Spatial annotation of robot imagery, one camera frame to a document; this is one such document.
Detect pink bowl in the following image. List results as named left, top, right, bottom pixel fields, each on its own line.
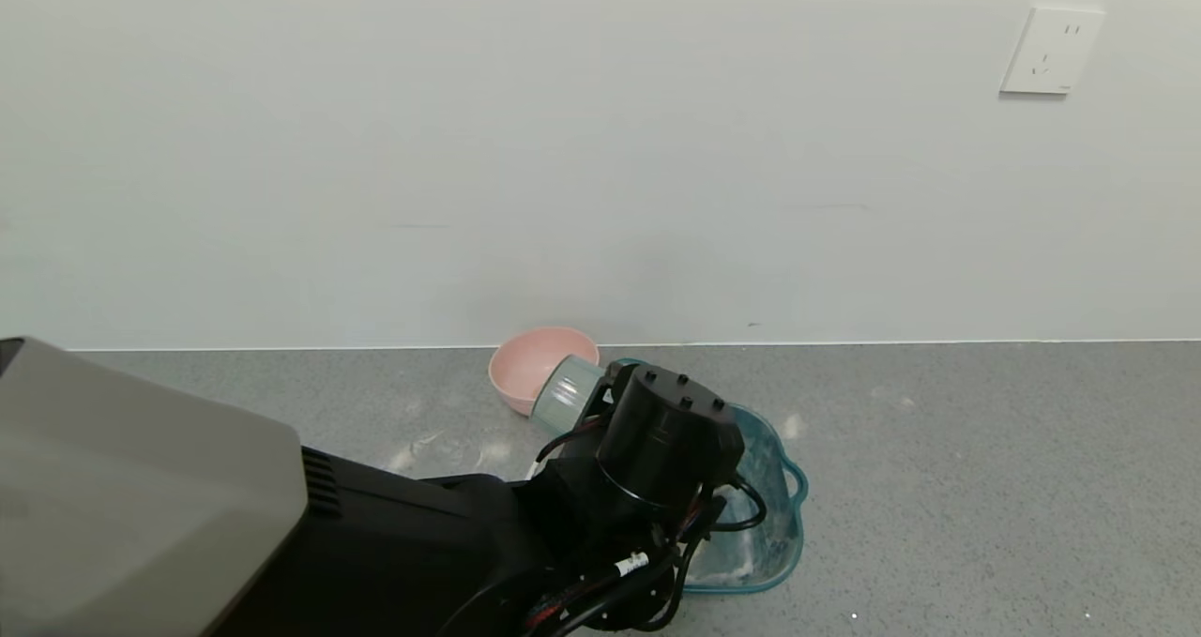
left=488, top=326, right=601, bottom=417

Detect white wall socket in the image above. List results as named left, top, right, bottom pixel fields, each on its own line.
left=1000, top=6, right=1106, bottom=97

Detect clear ribbed cup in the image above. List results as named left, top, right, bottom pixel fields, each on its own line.
left=530, top=354, right=607, bottom=436

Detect black cable bundle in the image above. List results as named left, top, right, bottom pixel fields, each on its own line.
left=521, top=421, right=768, bottom=637

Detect teal plastic tray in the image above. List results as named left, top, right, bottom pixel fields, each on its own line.
left=615, top=357, right=810, bottom=596

